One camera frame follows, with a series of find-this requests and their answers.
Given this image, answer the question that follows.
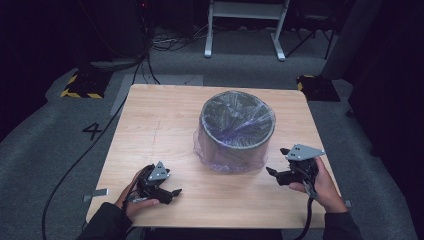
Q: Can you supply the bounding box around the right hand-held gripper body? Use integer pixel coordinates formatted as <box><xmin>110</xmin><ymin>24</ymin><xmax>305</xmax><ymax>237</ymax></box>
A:
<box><xmin>275</xmin><ymin>143</ymin><xmax>326</xmax><ymax>187</ymax></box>

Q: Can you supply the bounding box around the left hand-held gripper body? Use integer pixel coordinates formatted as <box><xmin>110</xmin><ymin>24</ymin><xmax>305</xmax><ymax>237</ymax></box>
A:
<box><xmin>136</xmin><ymin>161</ymin><xmax>172</xmax><ymax>203</ymax></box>

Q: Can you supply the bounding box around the bin with plastic bag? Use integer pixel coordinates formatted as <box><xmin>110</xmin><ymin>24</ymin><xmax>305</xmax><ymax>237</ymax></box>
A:
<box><xmin>192</xmin><ymin>90</ymin><xmax>277</xmax><ymax>174</ymax></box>

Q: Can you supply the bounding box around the round green trash bin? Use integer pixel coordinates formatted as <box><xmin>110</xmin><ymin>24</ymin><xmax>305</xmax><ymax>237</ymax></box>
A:
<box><xmin>199</xmin><ymin>90</ymin><xmax>277</xmax><ymax>173</ymax></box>

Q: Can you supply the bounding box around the person's left hand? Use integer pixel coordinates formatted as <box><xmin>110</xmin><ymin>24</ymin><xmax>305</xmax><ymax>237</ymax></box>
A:
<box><xmin>114</xmin><ymin>165</ymin><xmax>161</xmax><ymax>222</ymax></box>

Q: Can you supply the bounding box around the person's right hand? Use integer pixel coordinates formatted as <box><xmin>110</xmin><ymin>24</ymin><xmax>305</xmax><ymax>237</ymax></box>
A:
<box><xmin>288</xmin><ymin>157</ymin><xmax>348</xmax><ymax>214</ymax></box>

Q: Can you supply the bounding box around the person's black clothing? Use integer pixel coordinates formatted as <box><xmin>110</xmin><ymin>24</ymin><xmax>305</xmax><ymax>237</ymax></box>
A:
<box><xmin>143</xmin><ymin>227</ymin><xmax>284</xmax><ymax>240</ymax></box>

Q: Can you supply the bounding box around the yellow black striped stand base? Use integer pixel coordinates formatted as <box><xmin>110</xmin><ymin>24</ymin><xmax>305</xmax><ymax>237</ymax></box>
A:
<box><xmin>296</xmin><ymin>74</ymin><xmax>342</xmax><ymax>103</ymax></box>
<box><xmin>59</xmin><ymin>70</ymin><xmax>113</xmax><ymax>100</ymax></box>

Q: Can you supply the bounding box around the black tripod stand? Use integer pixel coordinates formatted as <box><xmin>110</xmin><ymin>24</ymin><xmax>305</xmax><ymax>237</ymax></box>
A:
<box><xmin>285</xmin><ymin>13</ymin><xmax>338</xmax><ymax>61</ymax></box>

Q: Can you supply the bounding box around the grey column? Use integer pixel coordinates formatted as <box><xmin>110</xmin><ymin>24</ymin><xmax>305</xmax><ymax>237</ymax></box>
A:
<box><xmin>320</xmin><ymin>0</ymin><xmax>384</xmax><ymax>81</ymax></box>

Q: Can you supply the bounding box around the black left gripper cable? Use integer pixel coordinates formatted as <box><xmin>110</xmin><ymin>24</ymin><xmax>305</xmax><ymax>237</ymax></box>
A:
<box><xmin>123</xmin><ymin>164</ymin><xmax>149</xmax><ymax>209</ymax></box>

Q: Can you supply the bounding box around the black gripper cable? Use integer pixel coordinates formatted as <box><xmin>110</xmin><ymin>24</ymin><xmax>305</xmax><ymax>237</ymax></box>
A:
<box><xmin>123</xmin><ymin>164</ymin><xmax>149</xmax><ymax>209</ymax></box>
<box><xmin>293</xmin><ymin>166</ymin><xmax>318</xmax><ymax>240</ymax></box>

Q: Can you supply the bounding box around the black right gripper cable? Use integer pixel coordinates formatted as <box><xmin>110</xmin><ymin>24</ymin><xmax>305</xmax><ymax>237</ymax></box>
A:
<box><xmin>293</xmin><ymin>166</ymin><xmax>318</xmax><ymax>240</ymax></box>

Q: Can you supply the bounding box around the long black floor cable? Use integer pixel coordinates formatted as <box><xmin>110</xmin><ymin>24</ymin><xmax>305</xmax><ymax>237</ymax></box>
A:
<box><xmin>41</xmin><ymin>53</ymin><xmax>151</xmax><ymax>240</ymax></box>

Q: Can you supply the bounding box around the bundle of floor cables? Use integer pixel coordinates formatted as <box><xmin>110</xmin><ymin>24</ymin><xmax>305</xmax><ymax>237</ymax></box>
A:
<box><xmin>149</xmin><ymin>24</ymin><xmax>208</xmax><ymax>52</ymax></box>

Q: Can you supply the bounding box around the white metal table frame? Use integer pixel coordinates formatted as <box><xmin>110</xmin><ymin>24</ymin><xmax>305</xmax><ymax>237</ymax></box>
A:
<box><xmin>203</xmin><ymin>0</ymin><xmax>291</xmax><ymax>63</ymax></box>

